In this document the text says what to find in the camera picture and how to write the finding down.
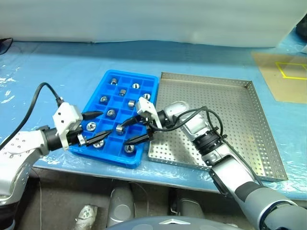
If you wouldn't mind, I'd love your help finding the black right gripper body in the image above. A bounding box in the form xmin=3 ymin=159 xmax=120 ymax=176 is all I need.
xmin=141 ymin=112 xmax=156 ymax=141

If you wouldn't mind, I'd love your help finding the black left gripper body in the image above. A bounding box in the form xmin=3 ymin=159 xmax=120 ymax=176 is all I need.
xmin=68 ymin=126 xmax=88 ymax=147

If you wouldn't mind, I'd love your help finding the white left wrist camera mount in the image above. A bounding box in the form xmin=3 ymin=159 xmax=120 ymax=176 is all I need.
xmin=52 ymin=102 xmax=84 ymax=151

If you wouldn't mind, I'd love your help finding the white crumpled wrapping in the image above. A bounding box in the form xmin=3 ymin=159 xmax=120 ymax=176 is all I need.
xmin=75 ymin=204 xmax=98 ymax=230

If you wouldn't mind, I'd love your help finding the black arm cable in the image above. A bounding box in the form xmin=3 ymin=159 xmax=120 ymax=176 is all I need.
xmin=147 ymin=106 xmax=263 ymax=186
xmin=0 ymin=82 xmax=64 ymax=150

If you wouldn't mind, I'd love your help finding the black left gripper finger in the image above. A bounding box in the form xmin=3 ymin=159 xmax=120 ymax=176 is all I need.
xmin=85 ymin=130 xmax=113 ymax=146
xmin=83 ymin=110 xmax=104 ymax=121

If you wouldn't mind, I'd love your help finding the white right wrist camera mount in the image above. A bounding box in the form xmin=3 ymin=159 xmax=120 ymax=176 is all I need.
xmin=136 ymin=97 xmax=162 ymax=130

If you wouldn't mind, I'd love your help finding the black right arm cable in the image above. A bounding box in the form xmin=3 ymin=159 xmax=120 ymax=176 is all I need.
xmin=147 ymin=106 xmax=263 ymax=186

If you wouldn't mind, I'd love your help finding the blue plastic table cover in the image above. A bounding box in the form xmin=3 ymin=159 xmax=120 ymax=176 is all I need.
xmin=0 ymin=40 xmax=307 ymax=200

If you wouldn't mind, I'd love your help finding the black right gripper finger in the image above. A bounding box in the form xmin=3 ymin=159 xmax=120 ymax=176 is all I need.
xmin=120 ymin=115 xmax=142 ymax=127
xmin=125 ymin=134 xmax=151 ymax=145

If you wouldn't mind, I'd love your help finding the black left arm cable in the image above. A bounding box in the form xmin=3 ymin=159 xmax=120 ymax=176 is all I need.
xmin=0 ymin=82 xmax=64 ymax=150

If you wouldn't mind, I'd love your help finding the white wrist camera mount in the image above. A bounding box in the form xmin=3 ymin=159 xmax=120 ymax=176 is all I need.
xmin=52 ymin=102 xmax=84 ymax=151
xmin=136 ymin=97 xmax=162 ymax=130

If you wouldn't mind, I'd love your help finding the perforated steel tray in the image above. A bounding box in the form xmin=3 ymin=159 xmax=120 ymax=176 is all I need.
xmin=146 ymin=71 xmax=288 ymax=182

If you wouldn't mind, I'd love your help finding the blue compartment tray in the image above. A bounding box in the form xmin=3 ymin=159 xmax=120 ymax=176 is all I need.
xmin=68 ymin=69 xmax=159 ymax=170

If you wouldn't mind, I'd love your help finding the grey rounded cylinder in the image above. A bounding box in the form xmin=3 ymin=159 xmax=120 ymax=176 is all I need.
xmin=177 ymin=197 xmax=204 ymax=219
xmin=107 ymin=188 xmax=135 ymax=227

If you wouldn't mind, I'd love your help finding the brown cardboard sheet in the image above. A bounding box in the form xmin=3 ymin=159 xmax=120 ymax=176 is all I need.
xmin=250 ymin=51 xmax=307 ymax=104

